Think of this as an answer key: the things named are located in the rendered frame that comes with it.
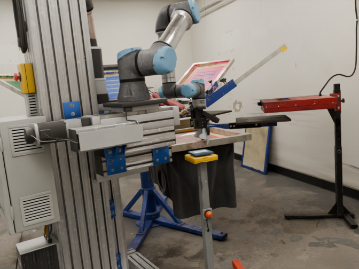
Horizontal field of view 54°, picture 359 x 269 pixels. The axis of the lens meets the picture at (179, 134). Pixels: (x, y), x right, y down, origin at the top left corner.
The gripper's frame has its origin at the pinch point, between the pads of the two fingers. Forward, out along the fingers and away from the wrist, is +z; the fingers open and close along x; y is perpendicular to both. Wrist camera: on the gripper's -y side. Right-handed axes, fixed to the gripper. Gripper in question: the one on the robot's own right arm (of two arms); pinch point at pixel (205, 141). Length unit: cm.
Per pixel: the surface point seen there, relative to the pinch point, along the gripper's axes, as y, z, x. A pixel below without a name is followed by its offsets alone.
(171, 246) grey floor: 1, 98, -82
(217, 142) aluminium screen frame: -6.2, 1.3, 1.9
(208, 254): 13, 56, 21
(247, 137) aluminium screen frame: -26.3, 0.9, 1.8
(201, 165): 12.9, 7.9, 21.1
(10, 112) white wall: 138, -11, -471
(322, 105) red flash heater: -125, -7, -45
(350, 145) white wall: -200, 43, -88
